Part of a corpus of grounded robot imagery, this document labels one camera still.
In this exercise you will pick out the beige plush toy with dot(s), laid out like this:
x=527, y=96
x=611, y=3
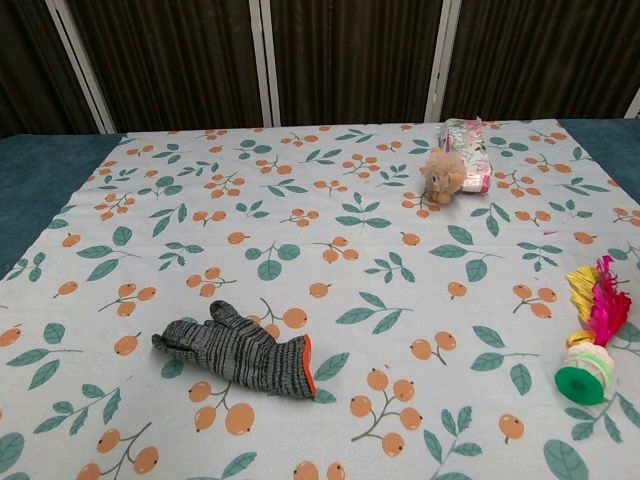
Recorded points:
x=442, y=170

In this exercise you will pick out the feather shuttlecock with green base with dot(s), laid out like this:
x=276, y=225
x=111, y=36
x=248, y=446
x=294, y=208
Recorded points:
x=580, y=385

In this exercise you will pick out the floral tissue pack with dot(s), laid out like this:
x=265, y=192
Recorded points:
x=474, y=150

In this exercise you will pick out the white screen frame post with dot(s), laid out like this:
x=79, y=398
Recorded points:
x=444, y=65
x=79, y=65
x=635, y=107
x=267, y=65

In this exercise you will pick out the grey striped knit glove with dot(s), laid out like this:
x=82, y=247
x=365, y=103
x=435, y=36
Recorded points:
x=240, y=350

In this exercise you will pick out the floral orange-fruit tablecloth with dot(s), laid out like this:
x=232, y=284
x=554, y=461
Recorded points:
x=350, y=260

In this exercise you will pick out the dark screen panel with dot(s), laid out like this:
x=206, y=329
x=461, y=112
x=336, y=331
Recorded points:
x=540, y=55
x=175, y=60
x=25, y=65
x=355, y=60

